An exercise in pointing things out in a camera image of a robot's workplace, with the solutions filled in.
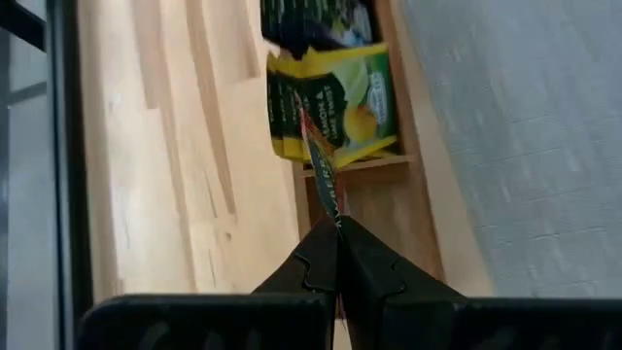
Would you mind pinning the black aluminium table frame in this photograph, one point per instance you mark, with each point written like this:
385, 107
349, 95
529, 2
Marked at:
73, 146

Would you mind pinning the lemon lime tea sachet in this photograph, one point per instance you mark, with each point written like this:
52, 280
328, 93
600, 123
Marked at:
364, 97
279, 121

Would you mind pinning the red strawberry tea sachet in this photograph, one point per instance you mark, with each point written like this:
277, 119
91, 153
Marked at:
323, 170

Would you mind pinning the grey woven placemat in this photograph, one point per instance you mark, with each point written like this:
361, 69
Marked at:
534, 146

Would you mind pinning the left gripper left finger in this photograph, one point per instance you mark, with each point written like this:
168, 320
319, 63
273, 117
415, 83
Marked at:
311, 272

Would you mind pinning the wooden three-compartment tray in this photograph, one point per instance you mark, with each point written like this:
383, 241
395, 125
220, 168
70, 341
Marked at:
389, 219

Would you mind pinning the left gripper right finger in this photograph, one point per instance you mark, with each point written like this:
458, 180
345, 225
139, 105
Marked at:
379, 277

